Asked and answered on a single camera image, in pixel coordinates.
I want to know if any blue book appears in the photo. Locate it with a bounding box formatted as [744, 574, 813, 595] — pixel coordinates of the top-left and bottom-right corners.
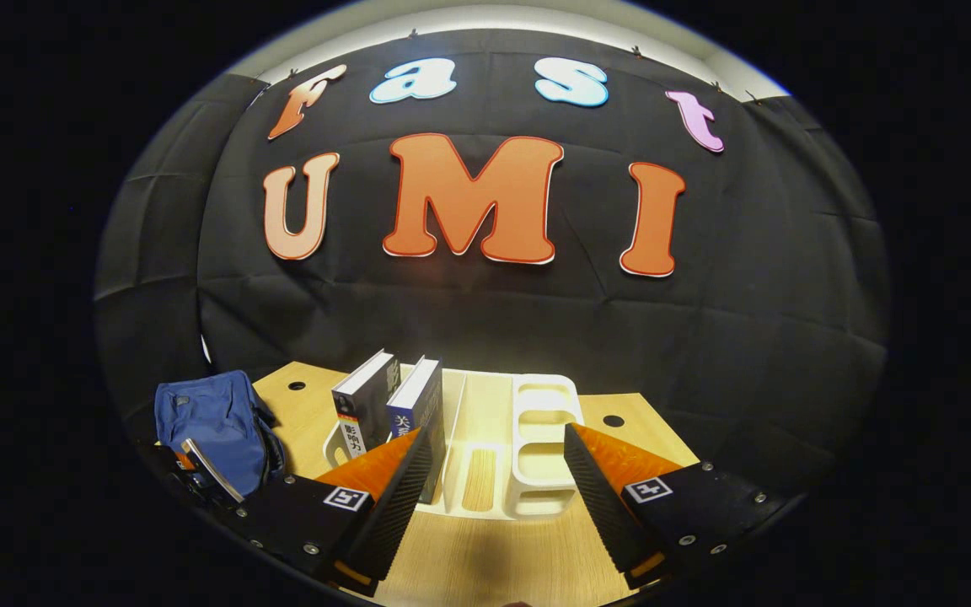
[386, 356, 448, 505]

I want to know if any white bookshelf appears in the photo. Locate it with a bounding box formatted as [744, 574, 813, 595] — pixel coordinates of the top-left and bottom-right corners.
[323, 364, 585, 517]

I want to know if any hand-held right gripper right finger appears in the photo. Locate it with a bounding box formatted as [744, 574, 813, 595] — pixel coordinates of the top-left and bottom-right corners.
[564, 423, 807, 591]

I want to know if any blue schoolbag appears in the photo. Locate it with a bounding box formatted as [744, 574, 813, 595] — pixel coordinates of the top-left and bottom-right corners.
[154, 369, 286, 500]

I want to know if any grey and black book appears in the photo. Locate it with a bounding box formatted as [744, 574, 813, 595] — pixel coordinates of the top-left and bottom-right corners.
[332, 349, 402, 460]

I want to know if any black backdrop cloth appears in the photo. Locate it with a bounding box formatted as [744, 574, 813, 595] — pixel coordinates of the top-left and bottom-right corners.
[94, 28, 891, 498]

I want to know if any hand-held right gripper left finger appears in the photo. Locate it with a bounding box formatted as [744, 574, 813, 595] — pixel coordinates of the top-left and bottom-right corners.
[216, 427, 434, 598]

